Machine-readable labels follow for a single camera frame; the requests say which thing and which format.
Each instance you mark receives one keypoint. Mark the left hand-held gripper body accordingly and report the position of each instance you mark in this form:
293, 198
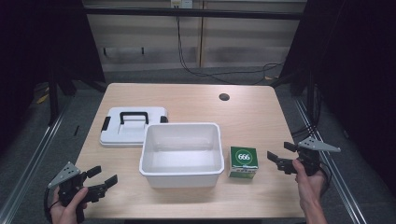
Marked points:
67, 174

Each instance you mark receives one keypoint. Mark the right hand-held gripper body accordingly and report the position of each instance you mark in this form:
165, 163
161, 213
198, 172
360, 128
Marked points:
314, 145

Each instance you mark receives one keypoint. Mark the person's left hand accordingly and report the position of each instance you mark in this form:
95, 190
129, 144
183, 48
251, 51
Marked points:
66, 213

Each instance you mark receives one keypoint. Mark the person's right hand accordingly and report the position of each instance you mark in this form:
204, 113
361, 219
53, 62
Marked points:
309, 188

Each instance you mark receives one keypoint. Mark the green and white carton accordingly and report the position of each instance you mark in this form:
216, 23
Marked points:
243, 161

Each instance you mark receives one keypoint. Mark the small black stick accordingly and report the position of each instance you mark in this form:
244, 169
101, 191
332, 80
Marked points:
76, 130

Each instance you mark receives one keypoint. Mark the black stand pole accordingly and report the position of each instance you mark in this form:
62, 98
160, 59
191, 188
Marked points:
53, 99
310, 99

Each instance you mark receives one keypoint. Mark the white plastic storage box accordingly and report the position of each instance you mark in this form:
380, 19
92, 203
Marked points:
182, 157

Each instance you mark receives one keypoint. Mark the yellow floor tape piece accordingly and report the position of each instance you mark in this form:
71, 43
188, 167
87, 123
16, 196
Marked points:
42, 98

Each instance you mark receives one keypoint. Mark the black curtain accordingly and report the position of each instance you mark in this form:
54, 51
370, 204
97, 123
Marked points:
358, 77
40, 40

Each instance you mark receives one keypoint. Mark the metal floor rail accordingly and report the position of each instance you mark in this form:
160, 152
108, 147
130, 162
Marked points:
341, 186
39, 155

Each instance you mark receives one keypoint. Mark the small black wall hook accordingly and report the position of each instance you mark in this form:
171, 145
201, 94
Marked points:
142, 50
104, 51

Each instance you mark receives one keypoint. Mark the black horizontal frame bar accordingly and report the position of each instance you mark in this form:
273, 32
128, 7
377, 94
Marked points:
155, 12

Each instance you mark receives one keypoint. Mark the white wall socket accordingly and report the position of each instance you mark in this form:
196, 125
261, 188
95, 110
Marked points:
182, 3

